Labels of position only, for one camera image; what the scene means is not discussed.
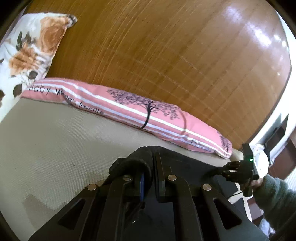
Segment black pants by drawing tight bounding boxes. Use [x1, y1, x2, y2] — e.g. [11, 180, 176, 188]
[106, 146, 238, 202]

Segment green sleeved right forearm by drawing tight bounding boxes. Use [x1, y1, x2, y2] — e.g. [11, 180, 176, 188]
[253, 174, 295, 240]

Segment right hand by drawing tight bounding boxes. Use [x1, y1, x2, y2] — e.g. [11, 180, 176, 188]
[240, 178, 263, 191]

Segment dark wooden furniture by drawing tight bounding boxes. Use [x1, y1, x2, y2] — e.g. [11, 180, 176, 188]
[263, 115, 295, 180]

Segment pink striped long pillow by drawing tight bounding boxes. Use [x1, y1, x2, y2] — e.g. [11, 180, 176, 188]
[22, 78, 232, 158]

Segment beige textured bed mattress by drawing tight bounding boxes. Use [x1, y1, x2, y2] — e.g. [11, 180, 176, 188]
[0, 97, 246, 241]

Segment wooden headboard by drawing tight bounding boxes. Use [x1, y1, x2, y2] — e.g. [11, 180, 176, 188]
[26, 1, 292, 148]

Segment white floral pillow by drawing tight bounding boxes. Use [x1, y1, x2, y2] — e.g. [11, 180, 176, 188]
[1, 13, 77, 119]

